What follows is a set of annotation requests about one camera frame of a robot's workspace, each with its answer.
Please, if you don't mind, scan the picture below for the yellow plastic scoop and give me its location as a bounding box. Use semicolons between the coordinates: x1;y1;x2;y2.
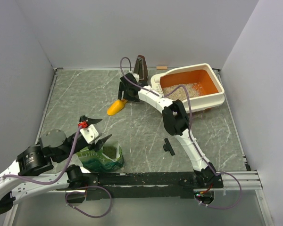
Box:
107;99;128;116

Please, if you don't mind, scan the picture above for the green litter bag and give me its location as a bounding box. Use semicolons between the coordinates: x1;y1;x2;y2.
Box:
76;142;124;173

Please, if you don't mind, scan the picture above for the black bag clip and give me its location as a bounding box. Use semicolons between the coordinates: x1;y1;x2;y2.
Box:
163;138;175;156

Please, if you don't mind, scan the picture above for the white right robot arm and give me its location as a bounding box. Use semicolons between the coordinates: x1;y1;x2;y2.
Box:
118;73;224;188

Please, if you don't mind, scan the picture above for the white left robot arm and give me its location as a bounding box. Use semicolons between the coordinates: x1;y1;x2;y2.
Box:
0;115;111;215

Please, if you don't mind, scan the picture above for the beige litter in box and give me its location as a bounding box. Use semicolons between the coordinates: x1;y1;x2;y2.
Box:
162;83;200;101

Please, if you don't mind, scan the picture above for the orange white litter box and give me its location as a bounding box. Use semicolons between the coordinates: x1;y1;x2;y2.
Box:
150;63;225;112

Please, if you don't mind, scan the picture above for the brown wooden metronome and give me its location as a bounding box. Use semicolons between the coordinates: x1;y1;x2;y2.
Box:
133;55;148;84

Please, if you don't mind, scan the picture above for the small wooden block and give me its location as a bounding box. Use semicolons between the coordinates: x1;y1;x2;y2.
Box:
156;66;168;70

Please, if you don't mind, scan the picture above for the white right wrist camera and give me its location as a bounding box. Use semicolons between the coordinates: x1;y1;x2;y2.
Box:
133;73;140;83

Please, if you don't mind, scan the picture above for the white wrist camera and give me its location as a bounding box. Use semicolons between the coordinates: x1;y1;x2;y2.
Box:
133;73;140;83
80;124;102;144

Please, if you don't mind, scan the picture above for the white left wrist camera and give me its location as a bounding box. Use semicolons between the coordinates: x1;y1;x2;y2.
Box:
80;124;102;144

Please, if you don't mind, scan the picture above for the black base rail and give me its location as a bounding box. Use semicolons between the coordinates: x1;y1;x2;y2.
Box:
61;172;224;200

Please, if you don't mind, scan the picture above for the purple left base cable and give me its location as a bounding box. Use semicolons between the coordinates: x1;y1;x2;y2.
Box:
65;185;113;216

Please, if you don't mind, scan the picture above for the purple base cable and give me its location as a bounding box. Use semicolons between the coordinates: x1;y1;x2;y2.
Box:
65;185;113;216
194;162;242;210

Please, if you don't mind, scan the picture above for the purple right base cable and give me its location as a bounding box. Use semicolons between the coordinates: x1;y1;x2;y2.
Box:
194;162;242;210

